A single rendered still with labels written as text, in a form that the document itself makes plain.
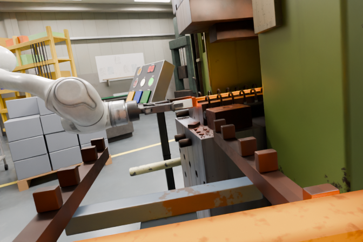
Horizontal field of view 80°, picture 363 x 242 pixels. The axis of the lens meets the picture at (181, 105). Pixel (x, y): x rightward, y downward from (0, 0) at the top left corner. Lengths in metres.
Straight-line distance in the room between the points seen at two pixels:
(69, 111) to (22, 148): 2.62
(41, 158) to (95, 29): 6.11
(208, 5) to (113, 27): 7.98
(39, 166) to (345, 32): 3.17
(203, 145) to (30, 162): 2.80
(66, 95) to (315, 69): 0.56
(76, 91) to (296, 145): 0.56
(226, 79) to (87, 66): 7.52
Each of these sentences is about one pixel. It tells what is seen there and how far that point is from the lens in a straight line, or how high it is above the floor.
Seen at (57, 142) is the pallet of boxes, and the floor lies 0.48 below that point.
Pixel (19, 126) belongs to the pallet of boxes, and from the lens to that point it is 3.17.
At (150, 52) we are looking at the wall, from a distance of 8.86.
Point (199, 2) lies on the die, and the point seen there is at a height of 1.33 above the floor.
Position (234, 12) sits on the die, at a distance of 0.84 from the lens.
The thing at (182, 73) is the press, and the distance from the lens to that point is 7.85.
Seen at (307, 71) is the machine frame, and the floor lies 1.07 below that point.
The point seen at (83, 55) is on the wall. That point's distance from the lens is 8.42.
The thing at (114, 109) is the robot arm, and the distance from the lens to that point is 0.76.
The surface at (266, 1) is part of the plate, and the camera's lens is 0.62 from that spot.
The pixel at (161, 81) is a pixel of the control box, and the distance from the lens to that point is 1.21.
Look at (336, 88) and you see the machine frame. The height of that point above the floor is 1.04.
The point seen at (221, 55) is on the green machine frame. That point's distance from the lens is 1.07.
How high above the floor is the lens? 1.10
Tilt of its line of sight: 8 degrees down
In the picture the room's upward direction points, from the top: 8 degrees counter-clockwise
